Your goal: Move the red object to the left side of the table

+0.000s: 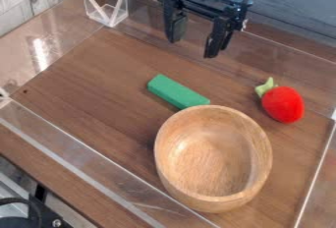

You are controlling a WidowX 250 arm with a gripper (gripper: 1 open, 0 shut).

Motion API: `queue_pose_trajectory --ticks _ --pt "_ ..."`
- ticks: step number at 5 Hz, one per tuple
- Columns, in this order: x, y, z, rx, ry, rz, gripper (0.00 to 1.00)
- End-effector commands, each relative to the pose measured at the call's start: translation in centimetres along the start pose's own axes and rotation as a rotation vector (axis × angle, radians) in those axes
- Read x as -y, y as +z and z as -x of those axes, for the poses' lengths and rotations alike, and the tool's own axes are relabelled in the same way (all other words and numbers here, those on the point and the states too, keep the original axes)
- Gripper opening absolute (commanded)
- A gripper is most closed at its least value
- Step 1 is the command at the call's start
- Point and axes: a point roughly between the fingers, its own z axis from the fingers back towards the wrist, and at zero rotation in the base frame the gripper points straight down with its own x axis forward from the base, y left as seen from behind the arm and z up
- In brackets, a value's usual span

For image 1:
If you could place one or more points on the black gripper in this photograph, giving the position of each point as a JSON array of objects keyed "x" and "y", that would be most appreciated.
[{"x": 231, "y": 9}]

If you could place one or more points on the red toy strawberry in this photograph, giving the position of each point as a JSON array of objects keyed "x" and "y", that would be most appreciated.
[{"x": 280, "y": 101}]

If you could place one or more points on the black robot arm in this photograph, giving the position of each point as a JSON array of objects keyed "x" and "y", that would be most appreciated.
[{"x": 225, "y": 13}]

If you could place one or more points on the green rectangular block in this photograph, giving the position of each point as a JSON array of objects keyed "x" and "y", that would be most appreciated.
[{"x": 175, "y": 93}]

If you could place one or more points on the wooden bowl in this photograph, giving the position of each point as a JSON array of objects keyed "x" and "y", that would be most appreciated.
[{"x": 213, "y": 157}]

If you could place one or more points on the clear acrylic front wall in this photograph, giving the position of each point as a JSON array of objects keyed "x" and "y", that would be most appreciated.
[{"x": 111, "y": 196}]

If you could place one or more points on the clear acrylic right wall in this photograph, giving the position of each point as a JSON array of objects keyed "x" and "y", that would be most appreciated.
[{"x": 317, "y": 211}]

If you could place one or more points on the black clamp with cable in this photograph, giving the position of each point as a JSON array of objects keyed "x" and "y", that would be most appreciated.
[{"x": 32, "y": 214}]

